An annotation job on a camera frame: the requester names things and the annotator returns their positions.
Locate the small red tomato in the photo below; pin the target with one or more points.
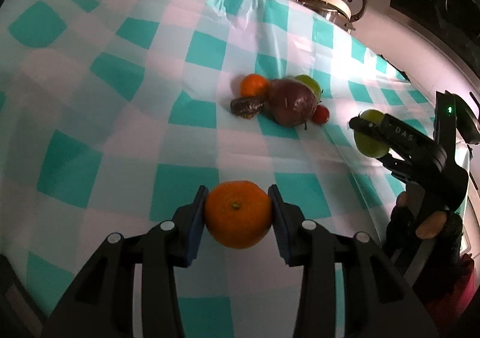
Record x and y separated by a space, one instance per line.
321 115

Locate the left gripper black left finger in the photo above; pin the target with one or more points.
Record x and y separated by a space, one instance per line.
100 300

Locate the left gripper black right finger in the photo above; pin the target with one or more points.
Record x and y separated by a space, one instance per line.
348 288

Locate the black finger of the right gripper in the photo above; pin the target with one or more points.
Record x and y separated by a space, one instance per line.
399 168
398 135

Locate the teal white checkered tablecloth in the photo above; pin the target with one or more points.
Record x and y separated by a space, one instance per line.
113 112

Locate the orange mandarin in pile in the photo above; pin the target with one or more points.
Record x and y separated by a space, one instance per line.
254 85

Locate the right gloved hand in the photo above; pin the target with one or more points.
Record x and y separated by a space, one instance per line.
423 244

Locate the dark brown wrinkled fruit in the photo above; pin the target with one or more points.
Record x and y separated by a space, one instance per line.
247 107

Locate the dark purple round fruit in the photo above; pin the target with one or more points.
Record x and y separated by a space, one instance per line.
290 102

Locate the steel pot with white lid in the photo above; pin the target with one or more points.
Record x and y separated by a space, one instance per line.
342 13

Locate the orange mandarin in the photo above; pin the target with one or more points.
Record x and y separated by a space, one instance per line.
254 85
238 214

